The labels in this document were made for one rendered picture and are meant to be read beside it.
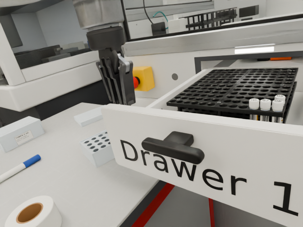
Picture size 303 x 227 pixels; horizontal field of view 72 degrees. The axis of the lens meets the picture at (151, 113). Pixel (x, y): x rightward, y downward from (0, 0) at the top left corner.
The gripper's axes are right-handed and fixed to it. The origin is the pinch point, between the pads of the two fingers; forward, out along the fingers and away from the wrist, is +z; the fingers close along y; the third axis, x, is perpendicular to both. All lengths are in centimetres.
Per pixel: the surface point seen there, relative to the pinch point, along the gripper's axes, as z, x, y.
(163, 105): -4.4, -3.1, -11.5
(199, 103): -6.2, -3.6, -20.1
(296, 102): 0.1, -24.7, -26.7
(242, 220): 46, -26, -14
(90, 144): 4.6, 9.0, 4.2
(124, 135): -4.8, 8.6, -15.9
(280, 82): -6.1, -17.8, -26.4
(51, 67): -10, 1, 59
